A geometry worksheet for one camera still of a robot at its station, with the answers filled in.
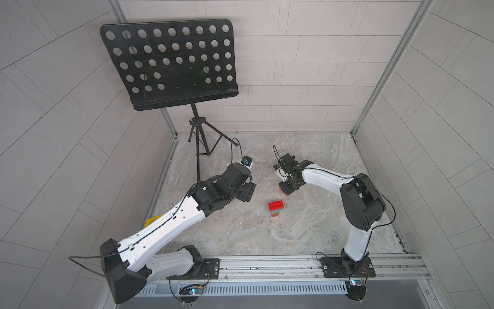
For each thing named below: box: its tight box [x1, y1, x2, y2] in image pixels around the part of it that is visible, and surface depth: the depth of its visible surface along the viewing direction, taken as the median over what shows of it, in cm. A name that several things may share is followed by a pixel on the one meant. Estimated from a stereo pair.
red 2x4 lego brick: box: [267, 200, 285, 212], surface depth 80 cm
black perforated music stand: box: [100, 19, 239, 181], surface depth 64 cm
